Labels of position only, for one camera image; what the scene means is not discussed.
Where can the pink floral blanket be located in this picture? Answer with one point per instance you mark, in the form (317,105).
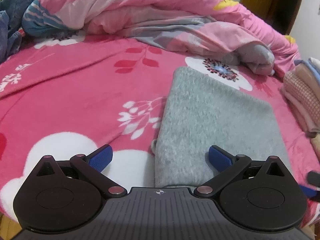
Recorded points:
(75,92)

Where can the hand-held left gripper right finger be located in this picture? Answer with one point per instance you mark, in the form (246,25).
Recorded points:
(220,158)

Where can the blue jeans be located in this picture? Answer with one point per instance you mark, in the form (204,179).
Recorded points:
(12,12)

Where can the grey sweatpants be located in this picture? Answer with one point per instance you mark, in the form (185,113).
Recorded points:
(212,125)

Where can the pink patterned quilt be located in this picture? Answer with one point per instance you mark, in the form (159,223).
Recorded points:
(162,12)

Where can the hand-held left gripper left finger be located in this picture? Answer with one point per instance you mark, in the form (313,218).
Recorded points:
(101,158)

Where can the brown wooden door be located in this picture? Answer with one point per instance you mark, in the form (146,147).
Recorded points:
(272,2)

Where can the stack of folded clothes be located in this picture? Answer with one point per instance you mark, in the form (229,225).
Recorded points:
(303,92)

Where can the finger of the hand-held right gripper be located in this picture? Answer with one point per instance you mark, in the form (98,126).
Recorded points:
(311,186)

